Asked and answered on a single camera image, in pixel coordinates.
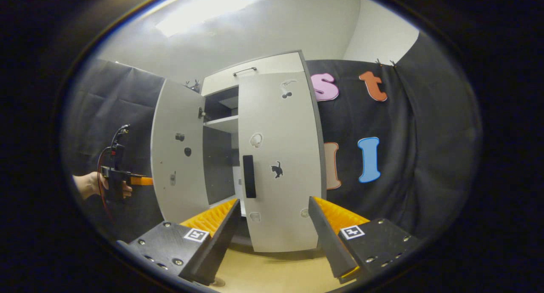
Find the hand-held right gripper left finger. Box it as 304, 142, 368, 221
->
117, 198, 241, 286

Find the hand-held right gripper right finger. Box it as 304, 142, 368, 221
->
308, 195, 425, 284

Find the white cabinet door camera sticker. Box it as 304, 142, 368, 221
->
150, 79, 209, 225

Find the white cabinet door headphones sticker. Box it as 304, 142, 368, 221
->
237, 71, 327, 253

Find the white cabinet with grey interior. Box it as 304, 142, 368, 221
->
201, 50, 328, 253

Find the white cabinet drawer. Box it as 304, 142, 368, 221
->
201, 52, 306, 96

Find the black backdrop cloth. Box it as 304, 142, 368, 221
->
62, 32, 483, 242

